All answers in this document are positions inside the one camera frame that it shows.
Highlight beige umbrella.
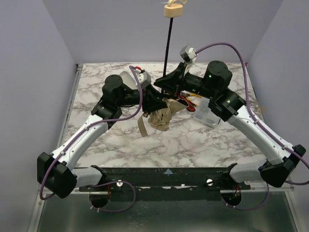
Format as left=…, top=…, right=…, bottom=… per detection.
left=138, top=0, right=186, bottom=137

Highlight purple umbrella case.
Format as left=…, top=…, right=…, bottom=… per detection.
left=120, top=71, right=138, bottom=90

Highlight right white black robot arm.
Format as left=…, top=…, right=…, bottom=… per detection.
left=154, top=60, right=306, bottom=188

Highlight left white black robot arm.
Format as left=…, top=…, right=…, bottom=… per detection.
left=37, top=70, right=154, bottom=200

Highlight clear plastic box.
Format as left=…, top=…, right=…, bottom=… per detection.
left=193, top=98, right=221, bottom=129

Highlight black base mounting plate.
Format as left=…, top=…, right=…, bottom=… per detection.
left=79, top=167, right=250, bottom=202

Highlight yellow handled pliers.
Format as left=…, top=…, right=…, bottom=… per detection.
left=182, top=92, right=202, bottom=99

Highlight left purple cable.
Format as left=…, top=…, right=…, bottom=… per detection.
left=39, top=65, right=149, bottom=213

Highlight purple cable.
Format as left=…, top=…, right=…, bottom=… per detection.
left=190, top=42, right=309, bottom=211
left=39, top=65, right=149, bottom=213

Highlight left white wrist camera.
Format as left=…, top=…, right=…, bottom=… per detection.
left=135, top=70, right=151, bottom=89

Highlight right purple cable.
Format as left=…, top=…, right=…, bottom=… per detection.
left=190, top=42, right=309, bottom=211

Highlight aluminium frame rail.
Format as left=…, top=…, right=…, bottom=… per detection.
left=38, top=181, right=294, bottom=194

